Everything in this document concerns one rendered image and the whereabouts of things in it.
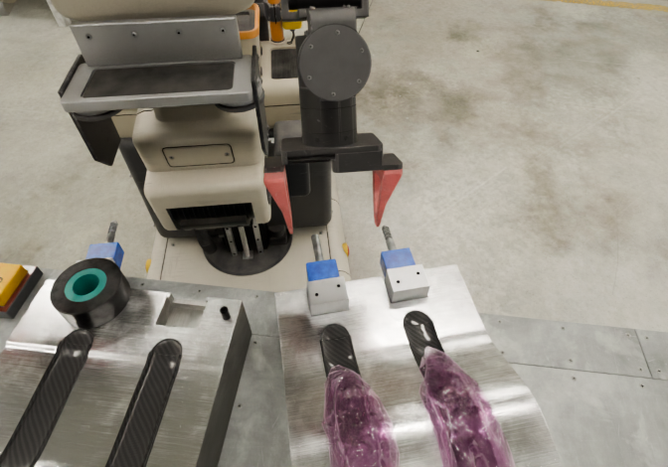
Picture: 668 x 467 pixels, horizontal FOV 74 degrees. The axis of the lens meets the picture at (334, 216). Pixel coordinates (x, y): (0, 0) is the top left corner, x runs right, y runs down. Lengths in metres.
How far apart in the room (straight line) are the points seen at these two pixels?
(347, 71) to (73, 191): 1.96
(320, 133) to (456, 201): 1.55
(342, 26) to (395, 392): 0.37
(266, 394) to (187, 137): 0.45
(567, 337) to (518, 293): 1.03
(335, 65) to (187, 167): 0.56
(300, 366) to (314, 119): 0.29
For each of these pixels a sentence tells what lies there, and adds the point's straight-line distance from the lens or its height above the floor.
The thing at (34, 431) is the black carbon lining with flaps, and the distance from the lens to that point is 0.60.
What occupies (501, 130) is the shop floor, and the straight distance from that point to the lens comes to 2.40.
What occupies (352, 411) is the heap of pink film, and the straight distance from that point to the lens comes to 0.49.
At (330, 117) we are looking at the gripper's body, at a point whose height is 1.12.
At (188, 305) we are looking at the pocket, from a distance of 0.61.
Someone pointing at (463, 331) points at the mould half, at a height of 0.85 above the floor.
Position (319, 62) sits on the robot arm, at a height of 1.20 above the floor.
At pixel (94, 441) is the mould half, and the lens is 0.56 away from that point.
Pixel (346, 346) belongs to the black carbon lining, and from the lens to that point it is 0.57.
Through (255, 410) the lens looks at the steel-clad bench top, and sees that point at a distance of 0.61.
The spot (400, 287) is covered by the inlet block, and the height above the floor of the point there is 0.88.
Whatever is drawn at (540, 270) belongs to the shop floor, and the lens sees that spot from 1.83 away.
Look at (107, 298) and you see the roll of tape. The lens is 0.58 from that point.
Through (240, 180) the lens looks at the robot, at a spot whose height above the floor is 0.80.
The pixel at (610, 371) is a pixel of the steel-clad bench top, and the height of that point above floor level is 0.80.
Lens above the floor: 1.37
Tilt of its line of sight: 49 degrees down
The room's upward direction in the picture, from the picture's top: straight up
